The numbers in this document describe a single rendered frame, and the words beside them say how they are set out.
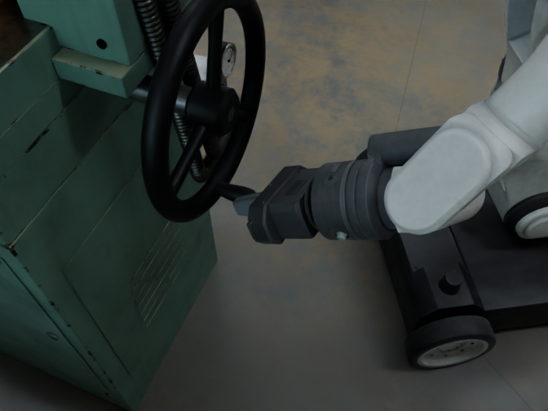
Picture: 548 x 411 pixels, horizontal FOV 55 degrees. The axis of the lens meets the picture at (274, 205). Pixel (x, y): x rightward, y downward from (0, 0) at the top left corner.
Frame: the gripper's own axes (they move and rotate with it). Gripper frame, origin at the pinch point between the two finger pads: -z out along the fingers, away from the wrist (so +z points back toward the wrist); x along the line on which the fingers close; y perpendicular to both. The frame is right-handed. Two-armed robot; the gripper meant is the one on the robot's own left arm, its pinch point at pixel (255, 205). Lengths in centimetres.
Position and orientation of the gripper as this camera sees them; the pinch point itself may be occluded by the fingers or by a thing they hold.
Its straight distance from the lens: 66.6
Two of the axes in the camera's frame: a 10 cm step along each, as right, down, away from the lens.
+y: -3.6, -8.2, -4.4
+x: 4.7, -5.6, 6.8
